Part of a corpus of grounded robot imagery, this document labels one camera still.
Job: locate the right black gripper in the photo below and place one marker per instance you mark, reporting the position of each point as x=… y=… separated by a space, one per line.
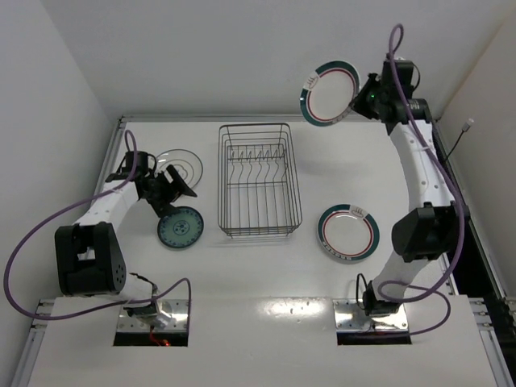
x=360 y=100

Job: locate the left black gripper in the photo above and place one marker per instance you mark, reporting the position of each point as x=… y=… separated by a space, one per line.
x=166 y=193

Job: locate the green red rimmed plate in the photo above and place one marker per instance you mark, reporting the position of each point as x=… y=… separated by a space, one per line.
x=348 y=232
x=328 y=92

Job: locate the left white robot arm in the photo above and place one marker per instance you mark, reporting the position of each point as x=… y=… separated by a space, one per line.
x=88 y=255

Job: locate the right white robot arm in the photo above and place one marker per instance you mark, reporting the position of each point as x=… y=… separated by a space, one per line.
x=435 y=218

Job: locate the clear glass plate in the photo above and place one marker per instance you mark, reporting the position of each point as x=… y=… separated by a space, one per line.
x=187 y=164

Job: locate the teal patterned small plate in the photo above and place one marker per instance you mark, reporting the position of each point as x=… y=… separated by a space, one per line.
x=181 y=229

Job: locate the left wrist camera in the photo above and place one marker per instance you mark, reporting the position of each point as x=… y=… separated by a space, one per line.
x=135 y=165

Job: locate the aluminium table frame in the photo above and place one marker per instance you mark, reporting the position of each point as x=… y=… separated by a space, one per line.
x=262 y=312

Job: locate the metal wire dish rack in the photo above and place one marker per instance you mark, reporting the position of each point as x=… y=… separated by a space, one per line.
x=258 y=189

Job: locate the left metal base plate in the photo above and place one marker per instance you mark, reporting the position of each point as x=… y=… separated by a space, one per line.
x=163 y=315

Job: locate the metal base plate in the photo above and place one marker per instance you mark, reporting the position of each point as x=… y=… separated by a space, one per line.
x=163 y=315
x=351 y=319

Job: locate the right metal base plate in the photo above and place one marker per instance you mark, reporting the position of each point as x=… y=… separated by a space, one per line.
x=351 y=319

